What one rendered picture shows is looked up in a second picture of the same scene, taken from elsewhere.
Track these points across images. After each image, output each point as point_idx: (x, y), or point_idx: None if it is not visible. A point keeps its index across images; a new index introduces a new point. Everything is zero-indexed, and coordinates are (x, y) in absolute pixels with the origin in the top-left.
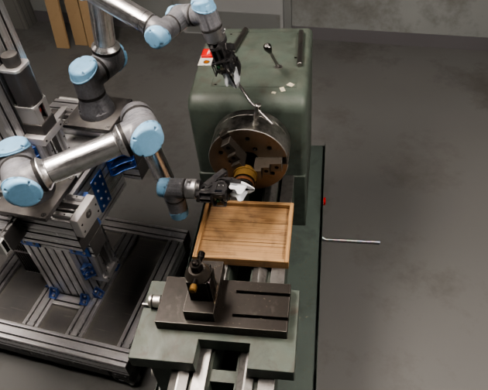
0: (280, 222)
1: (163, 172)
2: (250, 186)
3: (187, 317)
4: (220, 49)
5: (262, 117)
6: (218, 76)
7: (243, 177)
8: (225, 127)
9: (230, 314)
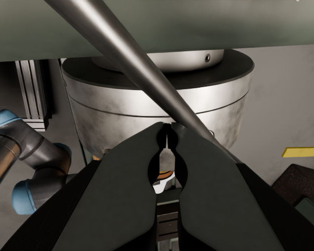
0: None
1: (4, 178)
2: (172, 177)
3: None
4: None
5: (222, 108)
6: None
7: (163, 177)
8: (116, 145)
9: (157, 235)
